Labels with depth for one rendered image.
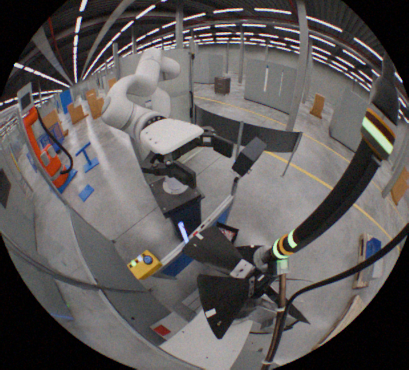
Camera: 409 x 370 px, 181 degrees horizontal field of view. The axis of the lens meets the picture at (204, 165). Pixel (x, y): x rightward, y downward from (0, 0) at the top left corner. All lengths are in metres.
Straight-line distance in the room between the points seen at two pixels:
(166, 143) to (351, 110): 6.28
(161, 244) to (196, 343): 1.59
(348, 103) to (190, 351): 6.48
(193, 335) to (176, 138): 0.62
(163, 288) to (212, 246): 1.33
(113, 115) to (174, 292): 1.77
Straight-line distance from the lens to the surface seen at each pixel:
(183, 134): 0.25
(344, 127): 6.40
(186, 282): 1.82
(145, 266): 0.79
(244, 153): 0.95
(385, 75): 0.16
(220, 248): 0.64
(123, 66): 1.81
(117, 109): 0.33
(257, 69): 6.54
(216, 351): 0.63
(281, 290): 0.30
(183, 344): 0.57
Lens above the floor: 1.81
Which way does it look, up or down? 43 degrees down
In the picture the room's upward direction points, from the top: straight up
